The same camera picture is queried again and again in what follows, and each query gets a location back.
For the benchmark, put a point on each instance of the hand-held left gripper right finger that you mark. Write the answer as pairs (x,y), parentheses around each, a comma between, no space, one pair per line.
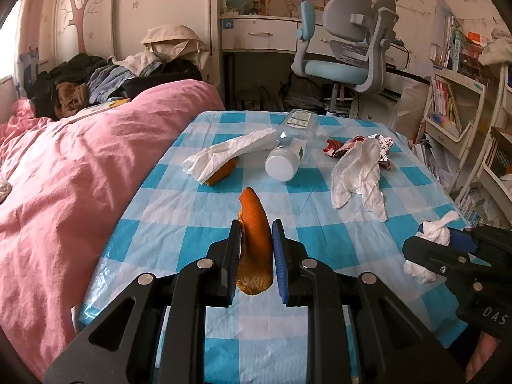
(280,264)

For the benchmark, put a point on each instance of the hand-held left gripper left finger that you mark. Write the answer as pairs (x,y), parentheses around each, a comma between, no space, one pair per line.
(236,248)

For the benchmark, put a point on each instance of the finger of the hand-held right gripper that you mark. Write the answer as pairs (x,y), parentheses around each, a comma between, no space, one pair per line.
(464,240)
(428,254)

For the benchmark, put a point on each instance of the white tissue ball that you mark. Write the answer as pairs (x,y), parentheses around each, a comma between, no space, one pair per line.
(434,230)

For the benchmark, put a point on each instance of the long orange peel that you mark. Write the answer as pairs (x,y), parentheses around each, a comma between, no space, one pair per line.
(254,224)

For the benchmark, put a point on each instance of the red snack wrapper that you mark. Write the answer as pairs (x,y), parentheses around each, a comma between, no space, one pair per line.
(336,146)

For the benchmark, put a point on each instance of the person's right hand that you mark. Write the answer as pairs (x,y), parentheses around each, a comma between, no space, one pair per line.
(482,354)

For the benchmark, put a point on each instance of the small orange peel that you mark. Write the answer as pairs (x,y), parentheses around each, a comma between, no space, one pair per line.
(224,172)

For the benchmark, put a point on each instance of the blue checked tablecloth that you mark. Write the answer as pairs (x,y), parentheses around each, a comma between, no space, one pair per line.
(168,208)

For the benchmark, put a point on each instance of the pile of papers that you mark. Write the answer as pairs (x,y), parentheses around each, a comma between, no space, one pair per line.
(434,158)

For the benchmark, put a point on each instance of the clear plastic bottle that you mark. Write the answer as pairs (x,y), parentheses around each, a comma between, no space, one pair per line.
(282,164)

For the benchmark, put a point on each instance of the large flat white tissue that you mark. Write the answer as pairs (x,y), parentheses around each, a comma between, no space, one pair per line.
(224,152)

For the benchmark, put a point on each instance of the white bookshelf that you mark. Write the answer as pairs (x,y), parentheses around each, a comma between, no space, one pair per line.
(444,136)

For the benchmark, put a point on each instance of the long wrinkled white tissue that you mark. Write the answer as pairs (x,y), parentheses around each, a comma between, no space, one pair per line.
(360,172)

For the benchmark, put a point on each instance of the translucent plastic bag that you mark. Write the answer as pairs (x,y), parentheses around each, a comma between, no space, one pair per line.
(412,104)

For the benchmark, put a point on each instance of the grey backpack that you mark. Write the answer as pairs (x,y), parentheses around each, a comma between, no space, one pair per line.
(300,92)

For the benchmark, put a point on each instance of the pink blanket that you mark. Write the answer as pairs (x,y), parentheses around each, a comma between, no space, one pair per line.
(80,168)

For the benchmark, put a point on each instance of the black garment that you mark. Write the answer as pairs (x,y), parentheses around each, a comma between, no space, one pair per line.
(168,78)

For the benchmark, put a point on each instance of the yellow book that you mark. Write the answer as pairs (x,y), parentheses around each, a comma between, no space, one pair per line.
(100,108)

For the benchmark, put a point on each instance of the row of books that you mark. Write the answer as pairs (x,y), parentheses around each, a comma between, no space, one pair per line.
(452,44)

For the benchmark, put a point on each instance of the cream cloth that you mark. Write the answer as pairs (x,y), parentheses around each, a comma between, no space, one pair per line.
(496,46)

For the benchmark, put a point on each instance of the white desk with hutch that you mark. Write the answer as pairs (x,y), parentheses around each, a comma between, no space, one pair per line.
(260,34)

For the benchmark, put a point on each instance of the beige bag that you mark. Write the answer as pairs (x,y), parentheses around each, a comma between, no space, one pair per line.
(172,38)

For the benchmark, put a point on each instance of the dark clothes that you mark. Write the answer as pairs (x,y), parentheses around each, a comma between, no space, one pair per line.
(68,72)

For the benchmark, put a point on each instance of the grey blue desk chair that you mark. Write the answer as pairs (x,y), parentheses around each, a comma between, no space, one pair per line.
(352,12)

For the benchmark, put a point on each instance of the blue white printed cloth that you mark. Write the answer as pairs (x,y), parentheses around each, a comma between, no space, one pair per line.
(28,66)

